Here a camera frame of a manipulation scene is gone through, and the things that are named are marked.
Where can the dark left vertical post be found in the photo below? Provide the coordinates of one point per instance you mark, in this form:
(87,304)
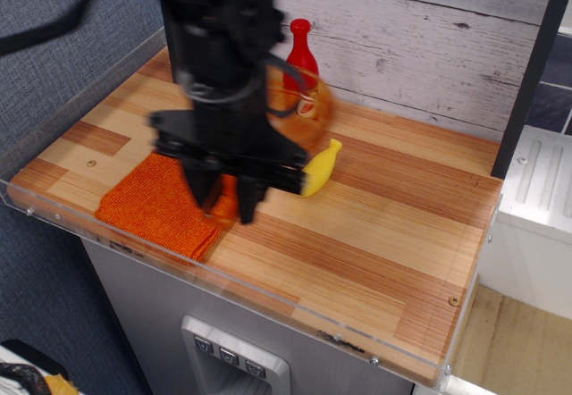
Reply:
(173,33)

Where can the amber plastic measuring cup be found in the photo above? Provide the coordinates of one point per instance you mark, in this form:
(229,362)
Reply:
(293,121)

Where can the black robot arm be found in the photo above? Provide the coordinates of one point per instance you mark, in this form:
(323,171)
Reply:
(220,52)

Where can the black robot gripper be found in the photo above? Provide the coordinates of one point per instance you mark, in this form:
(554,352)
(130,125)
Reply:
(222,133)

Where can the yellow object at corner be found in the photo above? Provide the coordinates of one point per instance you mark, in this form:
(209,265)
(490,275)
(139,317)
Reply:
(58,385)

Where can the yellow toy banana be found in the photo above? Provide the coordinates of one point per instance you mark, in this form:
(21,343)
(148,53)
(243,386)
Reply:
(319,170)

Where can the white toy sink counter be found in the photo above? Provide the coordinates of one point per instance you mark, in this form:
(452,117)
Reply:
(527,256)

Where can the dark right vertical post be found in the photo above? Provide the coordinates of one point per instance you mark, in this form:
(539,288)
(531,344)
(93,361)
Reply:
(543,44)

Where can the clear acrylic table guard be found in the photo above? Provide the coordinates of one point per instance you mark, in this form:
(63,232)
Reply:
(383,256)

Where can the orange knitted cloth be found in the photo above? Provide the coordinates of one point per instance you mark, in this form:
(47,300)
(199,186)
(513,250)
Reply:
(154,202)

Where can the dark vertical post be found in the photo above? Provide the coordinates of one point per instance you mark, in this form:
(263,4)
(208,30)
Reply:
(543,44)
(173,33)

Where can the silver toy fridge cabinet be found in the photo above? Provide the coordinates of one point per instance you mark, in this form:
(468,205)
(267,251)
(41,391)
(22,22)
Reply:
(151,300)

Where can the silver water dispenser panel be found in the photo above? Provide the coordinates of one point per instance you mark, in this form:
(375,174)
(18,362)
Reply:
(226,364)

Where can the red hot sauce bottle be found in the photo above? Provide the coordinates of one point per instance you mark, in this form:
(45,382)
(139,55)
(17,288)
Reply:
(303,60)

